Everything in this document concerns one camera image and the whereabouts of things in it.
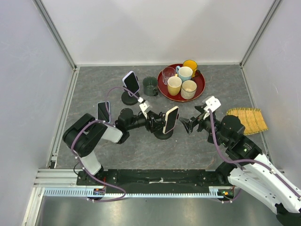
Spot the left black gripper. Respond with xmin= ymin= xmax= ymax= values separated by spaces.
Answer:
xmin=127 ymin=110 xmax=166 ymax=133

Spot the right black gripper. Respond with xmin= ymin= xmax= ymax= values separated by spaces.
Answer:
xmin=178 ymin=105 xmax=229 ymax=146

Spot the black phone stand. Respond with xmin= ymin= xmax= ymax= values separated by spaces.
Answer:
xmin=153 ymin=114 xmax=174 ymax=140
xmin=121 ymin=90 xmax=138 ymax=105

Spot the cream case phone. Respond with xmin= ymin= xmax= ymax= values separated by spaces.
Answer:
xmin=163 ymin=106 xmax=179 ymax=134

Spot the blue case phone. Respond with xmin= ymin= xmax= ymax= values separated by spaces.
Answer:
xmin=96 ymin=101 xmax=111 ymax=123

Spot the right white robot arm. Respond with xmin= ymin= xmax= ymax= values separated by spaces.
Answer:
xmin=179 ymin=105 xmax=301 ymax=226

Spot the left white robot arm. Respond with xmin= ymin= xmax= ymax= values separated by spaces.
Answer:
xmin=63 ymin=108 xmax=166 ymax=185

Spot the purple case phone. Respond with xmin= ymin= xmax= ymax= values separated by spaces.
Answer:
xmin=122 ymin=71 xmax=140 ymax=94

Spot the beige ceramic cup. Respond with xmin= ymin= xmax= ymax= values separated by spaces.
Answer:
xmin=181 ymin=80 xmax=197 ymax=100

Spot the pale yellow cup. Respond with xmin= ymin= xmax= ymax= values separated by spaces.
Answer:
xmin=167 ymin=74 xmax=182 ymax=96

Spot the dark green mug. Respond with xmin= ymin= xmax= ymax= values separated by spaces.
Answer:
xmin=143 ymin=76 xmax=158 ymax=97

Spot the light blue mug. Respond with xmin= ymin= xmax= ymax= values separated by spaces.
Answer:
xmin=175 ymin=66 xmax=193 ymax=82

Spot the clear glass cup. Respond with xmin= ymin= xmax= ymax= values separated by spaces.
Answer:
xmin=162 ymin=66 xmax=176 ymax=85

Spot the orange yellow mug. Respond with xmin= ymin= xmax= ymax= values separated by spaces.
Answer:
xmin=182 ymin=60 xmax=198 ymax=78

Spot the woven bamboo mat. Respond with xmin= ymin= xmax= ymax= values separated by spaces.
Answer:
xmin=226 ymin=107 xmax=269 ymax=136

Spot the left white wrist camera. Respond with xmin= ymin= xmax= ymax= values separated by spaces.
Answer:
xmin=138 ymin=97 xmax=152 ymax=119

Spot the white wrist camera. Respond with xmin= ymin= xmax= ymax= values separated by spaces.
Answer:
xmin=202 ymin=96 xmax=221 ymax=113
xmin=138 ymin=97 xmax=152 ymax=119

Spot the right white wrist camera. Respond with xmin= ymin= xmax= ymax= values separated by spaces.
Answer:
xmin=202 ymin=96 xmax=221 ymax=113

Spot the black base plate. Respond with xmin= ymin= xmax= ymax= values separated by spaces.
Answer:
xmin=76 ymin=168 xmax=238 ymax=195

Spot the slotted cable duct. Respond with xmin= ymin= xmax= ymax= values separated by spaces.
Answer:
xmin=44 ymin=187 xmax=234 ymax=198

